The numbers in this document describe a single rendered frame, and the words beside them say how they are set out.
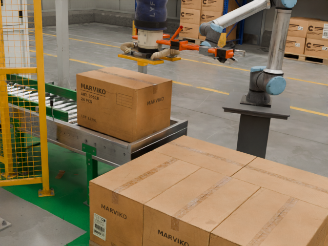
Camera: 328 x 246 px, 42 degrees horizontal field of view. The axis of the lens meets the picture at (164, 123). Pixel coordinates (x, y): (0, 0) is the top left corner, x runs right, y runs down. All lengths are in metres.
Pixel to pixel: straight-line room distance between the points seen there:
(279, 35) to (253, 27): 8.53
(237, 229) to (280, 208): 0.34
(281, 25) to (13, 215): 2.33
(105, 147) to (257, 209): 1.19
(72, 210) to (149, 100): 1.00
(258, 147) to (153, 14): 1.37
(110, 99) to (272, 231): 1.49
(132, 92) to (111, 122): 0.33
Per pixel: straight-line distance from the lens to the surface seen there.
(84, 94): 3.23
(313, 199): 2.54
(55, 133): 3.35
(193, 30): 11.12
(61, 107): 3.85
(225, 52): 2.61
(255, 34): 11.69
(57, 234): 3.04
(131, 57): 2.94
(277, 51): 3.20
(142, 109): 2.94
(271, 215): 2.31
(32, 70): 3.18
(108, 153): 2.99
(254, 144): 3.49
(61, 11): 5.99
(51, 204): 3.39
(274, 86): 3.21
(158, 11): 2.89
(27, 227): 3.15
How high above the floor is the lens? 1.69
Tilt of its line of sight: 19 degrees down
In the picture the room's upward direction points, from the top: 3 degrees clockwise
